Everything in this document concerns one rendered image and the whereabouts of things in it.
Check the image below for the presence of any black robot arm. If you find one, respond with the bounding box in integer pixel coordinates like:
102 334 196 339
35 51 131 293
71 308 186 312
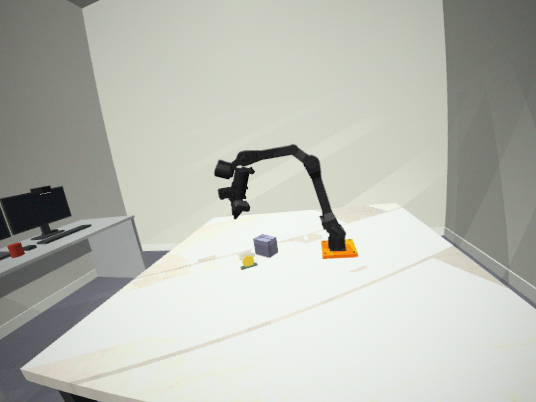
214 144 347 251

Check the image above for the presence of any gold coin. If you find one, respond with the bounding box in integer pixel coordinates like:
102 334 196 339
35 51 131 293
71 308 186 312
242 256 254 266

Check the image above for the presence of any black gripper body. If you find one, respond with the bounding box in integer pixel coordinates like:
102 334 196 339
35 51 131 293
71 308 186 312
231 181 250 212

